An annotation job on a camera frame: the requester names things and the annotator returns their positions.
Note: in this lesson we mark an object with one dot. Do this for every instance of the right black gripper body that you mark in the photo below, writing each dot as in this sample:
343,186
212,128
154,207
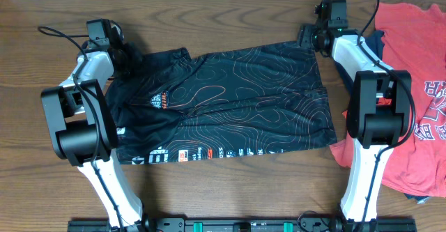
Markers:
310,37

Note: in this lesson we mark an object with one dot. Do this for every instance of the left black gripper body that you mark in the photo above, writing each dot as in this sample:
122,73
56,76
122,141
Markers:
130,60

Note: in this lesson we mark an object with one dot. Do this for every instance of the black patterned sports jersey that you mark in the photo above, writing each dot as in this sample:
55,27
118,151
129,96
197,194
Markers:
261,100

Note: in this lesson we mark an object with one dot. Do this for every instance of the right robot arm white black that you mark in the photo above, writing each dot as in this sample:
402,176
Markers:
380,117

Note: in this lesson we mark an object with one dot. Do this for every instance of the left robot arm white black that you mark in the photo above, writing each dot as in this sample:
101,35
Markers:
83,132

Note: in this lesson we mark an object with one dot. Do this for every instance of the navy blue garment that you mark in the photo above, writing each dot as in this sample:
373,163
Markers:
374,44

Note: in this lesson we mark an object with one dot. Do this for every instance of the red printed t-shirt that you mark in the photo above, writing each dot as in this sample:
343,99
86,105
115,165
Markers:
414,40

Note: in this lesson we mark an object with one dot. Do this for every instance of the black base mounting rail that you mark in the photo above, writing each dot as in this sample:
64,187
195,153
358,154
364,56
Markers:
240,225

